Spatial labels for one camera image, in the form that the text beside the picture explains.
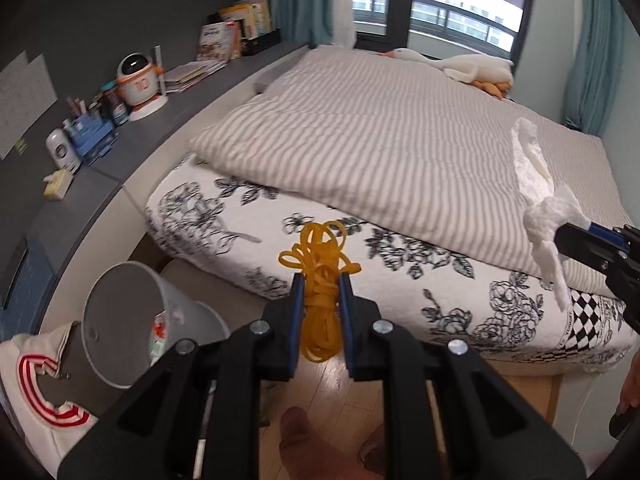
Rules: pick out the yellow sticky note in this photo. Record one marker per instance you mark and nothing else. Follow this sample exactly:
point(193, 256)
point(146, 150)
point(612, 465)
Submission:
point(21, 145)

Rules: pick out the wooden bed frame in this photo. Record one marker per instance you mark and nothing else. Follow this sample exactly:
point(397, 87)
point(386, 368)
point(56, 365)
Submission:
point(520, 390)

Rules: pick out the leaning picture book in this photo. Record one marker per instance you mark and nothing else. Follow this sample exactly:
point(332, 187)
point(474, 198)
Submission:
point(217, 42)

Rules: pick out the stack of thin booklets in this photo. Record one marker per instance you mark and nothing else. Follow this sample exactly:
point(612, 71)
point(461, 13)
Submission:
point(192, 76)

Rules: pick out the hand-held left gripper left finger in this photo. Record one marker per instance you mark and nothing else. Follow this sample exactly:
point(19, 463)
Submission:
point(298, 310)

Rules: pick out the person's right foot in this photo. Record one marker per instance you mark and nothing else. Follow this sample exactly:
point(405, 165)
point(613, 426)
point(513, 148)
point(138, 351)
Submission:
point(372, 452)

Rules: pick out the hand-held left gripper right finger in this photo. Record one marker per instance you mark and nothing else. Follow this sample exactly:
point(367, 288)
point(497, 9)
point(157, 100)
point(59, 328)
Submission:
point(346, 315)

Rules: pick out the white paper on wall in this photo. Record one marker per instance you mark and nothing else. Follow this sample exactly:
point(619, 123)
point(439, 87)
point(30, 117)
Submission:
point(25, 100)

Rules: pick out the grey bedside shelf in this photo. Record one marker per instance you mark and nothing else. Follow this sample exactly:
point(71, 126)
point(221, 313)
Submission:
point(165, 130)

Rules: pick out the person's left foot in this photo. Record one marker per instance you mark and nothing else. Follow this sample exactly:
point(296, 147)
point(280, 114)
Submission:
point(295, 427)

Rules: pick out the yellow rubber bands bundle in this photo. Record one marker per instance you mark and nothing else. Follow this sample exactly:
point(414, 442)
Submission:
point(320, 270)

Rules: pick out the blue desk organizer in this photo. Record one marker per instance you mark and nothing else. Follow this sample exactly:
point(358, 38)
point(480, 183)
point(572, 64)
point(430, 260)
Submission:
point(92, 137)

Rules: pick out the pens in organizer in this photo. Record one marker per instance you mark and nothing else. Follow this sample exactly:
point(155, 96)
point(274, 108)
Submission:
point(77, 109)

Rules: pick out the white plastic bottle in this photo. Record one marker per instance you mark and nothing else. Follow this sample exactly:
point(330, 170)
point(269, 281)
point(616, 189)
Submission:
point(62, 152)

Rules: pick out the grey trash bin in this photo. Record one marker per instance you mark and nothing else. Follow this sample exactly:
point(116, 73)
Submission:
point(115, 320)

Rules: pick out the white goose plush toy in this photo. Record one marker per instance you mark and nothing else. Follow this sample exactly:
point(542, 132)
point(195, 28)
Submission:
point(470, 67)

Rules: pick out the dark jar with blue lid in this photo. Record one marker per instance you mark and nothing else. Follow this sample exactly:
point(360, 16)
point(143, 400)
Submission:
point(116, 105)

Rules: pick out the white tissue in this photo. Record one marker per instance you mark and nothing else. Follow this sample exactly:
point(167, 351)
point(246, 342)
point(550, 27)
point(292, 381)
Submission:
point(532, 170)

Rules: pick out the white orange robot toy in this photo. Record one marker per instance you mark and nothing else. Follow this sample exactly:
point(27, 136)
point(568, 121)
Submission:
point(138, 85)

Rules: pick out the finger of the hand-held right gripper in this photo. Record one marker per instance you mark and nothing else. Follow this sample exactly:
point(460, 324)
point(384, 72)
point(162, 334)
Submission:
point(575, 242)
point(631, 242)

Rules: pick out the white garment with red stripes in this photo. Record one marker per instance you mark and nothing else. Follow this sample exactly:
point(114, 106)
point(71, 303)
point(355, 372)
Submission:
point(30, 410)

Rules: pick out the row of upright books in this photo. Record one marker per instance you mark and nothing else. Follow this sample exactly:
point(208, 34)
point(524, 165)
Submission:
point(247, 15)

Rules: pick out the grey striped duvet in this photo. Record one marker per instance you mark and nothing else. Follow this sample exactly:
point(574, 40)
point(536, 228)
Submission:
point(375, 135)

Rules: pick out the dark framed window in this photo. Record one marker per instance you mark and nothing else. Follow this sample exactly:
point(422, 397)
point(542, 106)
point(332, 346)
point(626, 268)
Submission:
point(450, 10)

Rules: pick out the black book box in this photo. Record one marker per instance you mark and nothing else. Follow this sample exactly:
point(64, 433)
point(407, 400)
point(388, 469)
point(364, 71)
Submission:
point(260, 44)

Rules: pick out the person's right hand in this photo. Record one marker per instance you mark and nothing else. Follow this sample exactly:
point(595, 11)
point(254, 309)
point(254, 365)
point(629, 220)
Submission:
point(631, 385)

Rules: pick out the floral white bed sheet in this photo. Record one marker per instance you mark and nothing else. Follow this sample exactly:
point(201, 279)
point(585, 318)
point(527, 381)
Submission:
point(200, 210)

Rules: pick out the white sheer curtain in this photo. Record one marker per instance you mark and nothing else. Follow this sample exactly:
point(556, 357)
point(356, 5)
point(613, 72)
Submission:
point(345, 5)

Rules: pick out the teal curtain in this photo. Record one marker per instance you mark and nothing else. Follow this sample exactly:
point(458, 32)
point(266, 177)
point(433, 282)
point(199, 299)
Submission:
point(290, 0)
point(595, 60)

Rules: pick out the grey pillow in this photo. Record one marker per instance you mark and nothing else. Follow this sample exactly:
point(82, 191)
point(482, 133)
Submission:
point(280, 70)

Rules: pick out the person's foot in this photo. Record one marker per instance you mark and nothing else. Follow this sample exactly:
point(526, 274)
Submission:
point(295, 427)
point(372, 452)

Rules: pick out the dark small bottle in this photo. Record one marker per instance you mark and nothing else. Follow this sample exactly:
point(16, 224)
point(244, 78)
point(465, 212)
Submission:
point(98, 104)

